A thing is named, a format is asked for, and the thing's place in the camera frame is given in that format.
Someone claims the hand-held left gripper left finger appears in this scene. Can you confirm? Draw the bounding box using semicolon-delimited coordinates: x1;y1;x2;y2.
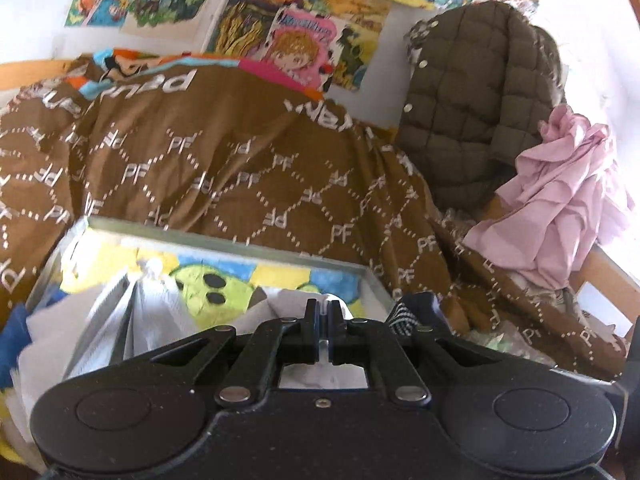
115;299;329;408

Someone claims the white cloth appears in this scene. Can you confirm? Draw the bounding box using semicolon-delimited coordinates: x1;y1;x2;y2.
250;285;370;391

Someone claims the wooden furniture frame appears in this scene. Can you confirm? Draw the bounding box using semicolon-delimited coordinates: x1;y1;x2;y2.
570;245;640;342

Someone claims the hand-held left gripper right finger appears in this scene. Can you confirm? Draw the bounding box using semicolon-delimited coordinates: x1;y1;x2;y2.
329;299;553;408

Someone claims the black white striped sock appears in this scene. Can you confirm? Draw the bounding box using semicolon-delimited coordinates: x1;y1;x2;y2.
386;291;442;339

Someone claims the light grey cloth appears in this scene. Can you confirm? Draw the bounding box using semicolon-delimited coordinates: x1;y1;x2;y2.
10;305;76;466

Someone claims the brown printed blanket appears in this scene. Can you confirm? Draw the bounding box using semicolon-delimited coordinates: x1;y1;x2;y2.
0;47;632;382

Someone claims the colourful cartoon storage box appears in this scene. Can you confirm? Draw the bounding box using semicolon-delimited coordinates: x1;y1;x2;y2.
22;216;399;322

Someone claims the pink cloth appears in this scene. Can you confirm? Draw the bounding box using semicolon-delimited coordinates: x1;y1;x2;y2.
462;105;634;302

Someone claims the wooden bed rail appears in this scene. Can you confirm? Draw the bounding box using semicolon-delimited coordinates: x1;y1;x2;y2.
0;58;77;80

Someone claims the olive quilted jacket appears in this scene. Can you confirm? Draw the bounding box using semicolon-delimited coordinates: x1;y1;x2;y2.
397;0;569;212

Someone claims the cartoon girl wall poster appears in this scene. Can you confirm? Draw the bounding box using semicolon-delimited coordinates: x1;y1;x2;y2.
205;0;392;94

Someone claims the cartoon printed cloth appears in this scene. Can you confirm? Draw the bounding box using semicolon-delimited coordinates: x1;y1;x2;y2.
59;239;370;335

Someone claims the dark green cartoon wall poster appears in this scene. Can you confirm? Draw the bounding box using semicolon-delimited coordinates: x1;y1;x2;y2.
330;24;377;93

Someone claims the blue cloth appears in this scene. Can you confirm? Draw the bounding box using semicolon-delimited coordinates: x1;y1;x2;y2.
0;302;32;392

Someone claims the yellow cloth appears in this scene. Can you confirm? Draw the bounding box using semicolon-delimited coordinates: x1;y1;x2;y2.
0;390;31;466

